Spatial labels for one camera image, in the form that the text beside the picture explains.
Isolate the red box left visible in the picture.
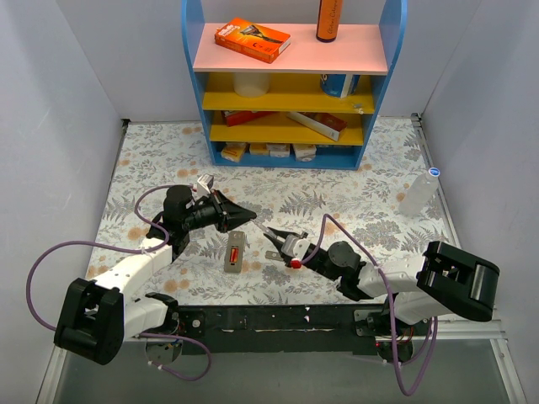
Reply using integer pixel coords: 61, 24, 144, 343
221, 110, 275, 127

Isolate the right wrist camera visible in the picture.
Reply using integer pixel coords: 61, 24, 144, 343
280, 235, 311, 269

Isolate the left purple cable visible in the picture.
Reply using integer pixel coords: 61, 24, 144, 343
25, 183, 212, 382

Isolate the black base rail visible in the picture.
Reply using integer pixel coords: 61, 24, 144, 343
130, 300, 430, 363

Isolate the red white long box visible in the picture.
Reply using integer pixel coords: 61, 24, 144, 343
286, 111, 348, 141

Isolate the thin metal screwdriver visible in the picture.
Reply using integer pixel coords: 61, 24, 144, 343
253, 221, 272, 234

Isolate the orange bottle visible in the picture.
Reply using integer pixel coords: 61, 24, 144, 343
316, 0, 344, 43

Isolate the grey remote control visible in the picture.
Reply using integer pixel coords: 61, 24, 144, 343
224, 231, 246, 274

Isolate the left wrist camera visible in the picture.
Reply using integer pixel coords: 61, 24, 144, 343
195, 174, 214, 198

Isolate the white cup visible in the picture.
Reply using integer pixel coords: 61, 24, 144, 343
232, 72, 271, 98

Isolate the yellow soap box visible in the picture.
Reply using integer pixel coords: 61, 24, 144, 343
221, 142, 248, 162

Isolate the orange razor box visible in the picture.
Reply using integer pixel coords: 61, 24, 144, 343
214, 18, 291, 64

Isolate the grey battery cover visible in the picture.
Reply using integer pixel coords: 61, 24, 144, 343
265, 251, 282, 261

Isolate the floral tablecloth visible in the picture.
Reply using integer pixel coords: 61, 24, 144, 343
87, 119, 455, 305

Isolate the purple cable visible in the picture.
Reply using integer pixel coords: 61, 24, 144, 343
25, 183, 212, 382
301, 213, 439, 397

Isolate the blue shelf unit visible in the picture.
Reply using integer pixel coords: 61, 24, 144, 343
181, 1, 408, 170

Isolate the clear plastic water bottle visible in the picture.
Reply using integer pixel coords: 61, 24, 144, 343
399, 167, 440, 216

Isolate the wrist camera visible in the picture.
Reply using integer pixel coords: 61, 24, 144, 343
280, 235, 311, 269
195, 174, 214, 198

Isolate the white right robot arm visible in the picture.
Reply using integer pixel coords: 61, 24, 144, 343
262, 227, 500, 335

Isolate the blue white can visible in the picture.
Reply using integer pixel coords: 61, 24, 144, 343
320, 74, 360, 98

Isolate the white soap box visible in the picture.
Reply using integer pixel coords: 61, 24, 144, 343
292, 144, 317, 162

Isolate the red yellow battery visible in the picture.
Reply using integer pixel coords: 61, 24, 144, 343
229, 247, 240, 265

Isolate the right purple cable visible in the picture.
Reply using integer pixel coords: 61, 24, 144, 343
301, 213, 439, 397

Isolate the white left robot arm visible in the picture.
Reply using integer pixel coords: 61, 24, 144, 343
54, 185, 257, 364

